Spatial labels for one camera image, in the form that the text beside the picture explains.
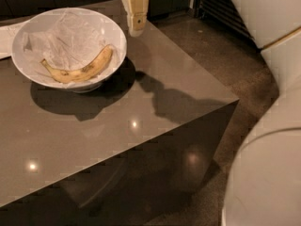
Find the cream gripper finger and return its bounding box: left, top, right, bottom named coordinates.
left=121, top=0, right=149, bottom=37

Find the yellow spotted banana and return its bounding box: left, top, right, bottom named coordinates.
left=40, top=45, right=113, bottom=84

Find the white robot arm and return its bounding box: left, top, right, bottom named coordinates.
left=221, top=0, right=301, bottom=226

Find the white paper liner in bowl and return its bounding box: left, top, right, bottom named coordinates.
left=22, top=8, right=121, bottom=87

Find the white ceramic bowl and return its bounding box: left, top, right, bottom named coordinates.
left=10, top=7, right=128, bottom=94

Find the dark glass-door refrigerator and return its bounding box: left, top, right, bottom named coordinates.
left=198, top=0, right=255, bottom=43

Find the white paper sheet on table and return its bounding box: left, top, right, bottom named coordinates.
left=0, top=22, right=24, bottom=59

